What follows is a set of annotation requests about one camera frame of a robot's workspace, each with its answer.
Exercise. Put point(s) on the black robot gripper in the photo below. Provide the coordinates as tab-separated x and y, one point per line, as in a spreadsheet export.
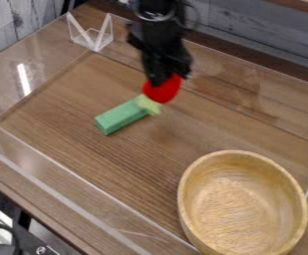
158	40

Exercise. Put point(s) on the red plush strawberry toy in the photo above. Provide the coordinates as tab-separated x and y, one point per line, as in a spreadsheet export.
154	96

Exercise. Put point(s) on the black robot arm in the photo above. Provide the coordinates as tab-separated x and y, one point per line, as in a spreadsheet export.
158	10

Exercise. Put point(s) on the green foam block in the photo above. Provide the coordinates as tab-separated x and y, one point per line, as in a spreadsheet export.
121	116

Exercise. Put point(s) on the wooden bowl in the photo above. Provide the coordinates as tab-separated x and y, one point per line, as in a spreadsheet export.
241	205

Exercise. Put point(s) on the black device with knob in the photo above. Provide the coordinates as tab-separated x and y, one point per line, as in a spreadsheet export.
29	245

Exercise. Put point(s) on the clear acrylic enclosure wall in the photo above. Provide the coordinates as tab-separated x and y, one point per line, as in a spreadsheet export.
102	189

